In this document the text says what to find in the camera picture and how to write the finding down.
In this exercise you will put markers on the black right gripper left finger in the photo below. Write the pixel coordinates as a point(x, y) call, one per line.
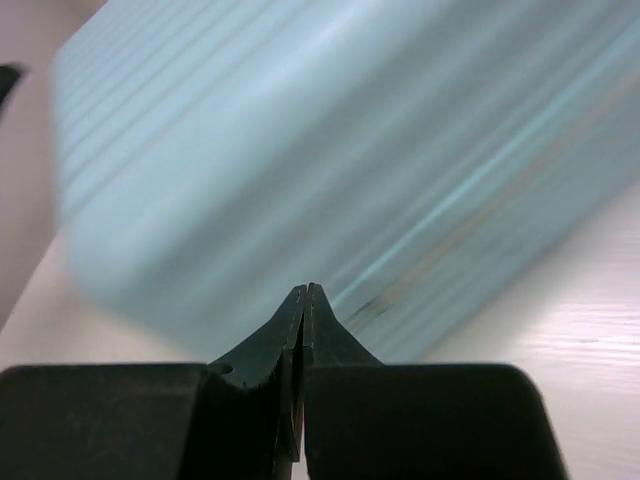
point(237, 417)

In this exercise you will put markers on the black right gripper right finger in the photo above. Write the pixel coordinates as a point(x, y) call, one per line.
point(365, 419)

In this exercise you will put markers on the light blue hardshell suitcase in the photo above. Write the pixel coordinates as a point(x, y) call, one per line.
point(412, 157)

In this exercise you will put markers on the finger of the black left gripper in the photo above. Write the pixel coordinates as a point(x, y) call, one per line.
point(10, 76)

